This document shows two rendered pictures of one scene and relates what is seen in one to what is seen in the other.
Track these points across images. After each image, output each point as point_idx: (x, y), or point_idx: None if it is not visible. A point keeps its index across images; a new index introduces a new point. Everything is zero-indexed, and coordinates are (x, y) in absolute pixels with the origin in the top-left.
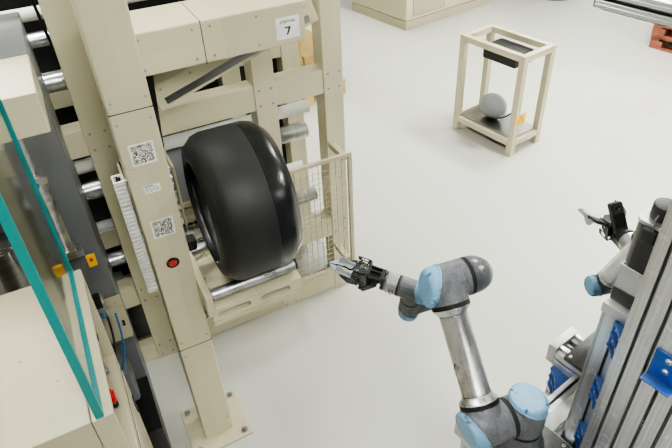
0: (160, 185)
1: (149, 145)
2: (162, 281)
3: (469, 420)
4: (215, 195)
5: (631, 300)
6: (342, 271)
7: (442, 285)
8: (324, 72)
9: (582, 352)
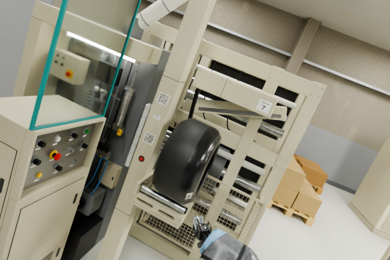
0: (160, 118)
1: (168, 97)
2: (132, 163)
3: None
4: (172, 134)
5: None
6: (195, 223)
7: (215, 241)
8: (278, 156)
9: None
